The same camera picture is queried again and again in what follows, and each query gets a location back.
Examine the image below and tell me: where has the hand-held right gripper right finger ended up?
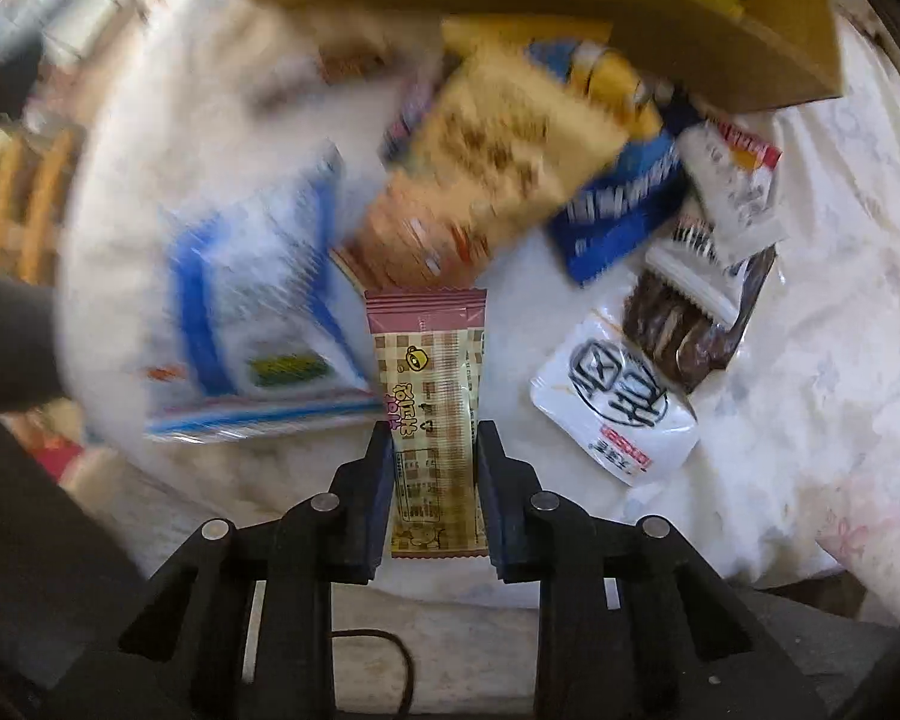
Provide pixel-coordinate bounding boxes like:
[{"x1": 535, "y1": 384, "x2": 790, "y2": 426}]
[{"x1": 476, "y1": 420, "x2": 826, "y2": 720}]

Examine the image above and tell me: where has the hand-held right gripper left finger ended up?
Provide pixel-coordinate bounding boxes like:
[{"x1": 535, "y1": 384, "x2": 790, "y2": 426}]
[{"x1": 67, "y1": 420, "x2": 395, "y2": 720}]

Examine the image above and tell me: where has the checkered beige snack bar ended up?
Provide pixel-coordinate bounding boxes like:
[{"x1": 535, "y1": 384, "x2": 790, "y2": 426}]
[{"x1": 365, "y1": 289, "x2": 490, "y2": 560}]

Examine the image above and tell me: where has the white packet with black characters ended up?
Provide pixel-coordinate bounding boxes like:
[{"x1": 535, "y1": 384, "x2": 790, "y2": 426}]
[{"x1": 529, "y1": 307, "x2": 700, "y2": 488}]

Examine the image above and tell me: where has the brown chocolate biscuit packet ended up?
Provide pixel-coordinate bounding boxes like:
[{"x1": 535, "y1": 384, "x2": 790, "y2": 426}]
[{"x1": 622, "y1": 217, "x2": 777, "y2": 395}]

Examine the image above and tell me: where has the large blue white snack bag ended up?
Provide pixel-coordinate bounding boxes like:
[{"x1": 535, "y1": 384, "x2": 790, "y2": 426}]
[{"x1": 142, "y1": 142, "x2": 380, "y2": 443}]

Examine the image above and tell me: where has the beige cracker packet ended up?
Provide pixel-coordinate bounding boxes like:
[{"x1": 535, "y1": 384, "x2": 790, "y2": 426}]
[{"x1": 345, "y1": 45, "x2": 631, "y2": 293}]

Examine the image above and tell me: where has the white packet with red label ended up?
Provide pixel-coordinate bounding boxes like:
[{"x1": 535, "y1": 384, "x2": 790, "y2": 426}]
[{"x1": 679, "y1": 116, "x2": 788, "y2": 263}]

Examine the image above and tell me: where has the yellow blue cartoon snack packet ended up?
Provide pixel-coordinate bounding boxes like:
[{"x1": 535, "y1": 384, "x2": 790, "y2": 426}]
[{"x1": 442, "y1": 19, "x2": 665, "y2": 140}]

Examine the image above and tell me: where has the pink flowered cloth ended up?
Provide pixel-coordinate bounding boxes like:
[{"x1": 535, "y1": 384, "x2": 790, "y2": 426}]
[{"x1": 814, "y1": 480, "x2": 900, "y2": 623}]

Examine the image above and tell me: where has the white blanket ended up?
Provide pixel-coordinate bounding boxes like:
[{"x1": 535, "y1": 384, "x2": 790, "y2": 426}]
[{"x1": 56, "y1": 0, "x2": 900, "y2": 608}]

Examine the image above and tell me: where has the dark purple snack packet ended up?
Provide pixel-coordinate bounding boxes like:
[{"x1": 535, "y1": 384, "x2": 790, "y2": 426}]
[{"x1": 379, "y1": 67, "x2": 451, "y2": 166}]

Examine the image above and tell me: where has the dark cloth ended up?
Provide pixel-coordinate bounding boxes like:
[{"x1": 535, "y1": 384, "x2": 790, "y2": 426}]
[{"x1": 0, "y1": 266, "x2": 72, "y2": 410}]

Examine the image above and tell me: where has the small brown snack packet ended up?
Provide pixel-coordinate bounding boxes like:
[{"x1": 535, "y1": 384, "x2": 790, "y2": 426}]
[{"x1": 319, "y1": 30, "x2": 391, "y2": 83}]

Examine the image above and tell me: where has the wooden chair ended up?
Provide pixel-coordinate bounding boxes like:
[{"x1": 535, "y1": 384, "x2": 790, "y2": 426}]
[{"x1": 0, "y1": 124, "x2": 83, "y2": 286}]

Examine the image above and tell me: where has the black cable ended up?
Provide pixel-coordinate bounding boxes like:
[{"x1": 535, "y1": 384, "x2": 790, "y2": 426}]
[{"x1": 330, "y1": 628, "x2": 417, "y2": 720}]

